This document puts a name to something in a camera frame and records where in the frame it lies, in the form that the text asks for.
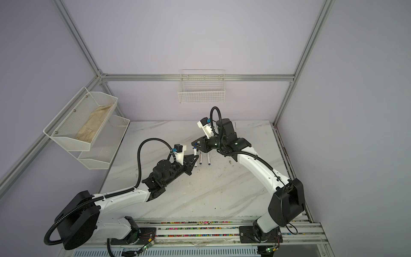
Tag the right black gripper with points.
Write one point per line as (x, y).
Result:
(203, 143)

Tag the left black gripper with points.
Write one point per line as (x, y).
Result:
(187, 164)

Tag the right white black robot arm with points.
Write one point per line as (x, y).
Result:
(287, 195)

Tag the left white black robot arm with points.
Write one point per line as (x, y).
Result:
(105, 216)

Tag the beige cloth in basket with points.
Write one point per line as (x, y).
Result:
(93, 124)

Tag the upper white mesh shelf basket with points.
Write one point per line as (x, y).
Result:
(64, 127)

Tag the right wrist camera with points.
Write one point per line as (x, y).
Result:
(205, 125)

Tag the white wire wall basket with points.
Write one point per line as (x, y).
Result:
(201, 86)

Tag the aluminium rail base frame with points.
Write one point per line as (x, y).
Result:
(210, 227)

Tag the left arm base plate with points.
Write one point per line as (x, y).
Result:
(136, 237)

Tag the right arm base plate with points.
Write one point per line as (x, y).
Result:
(251, 234)

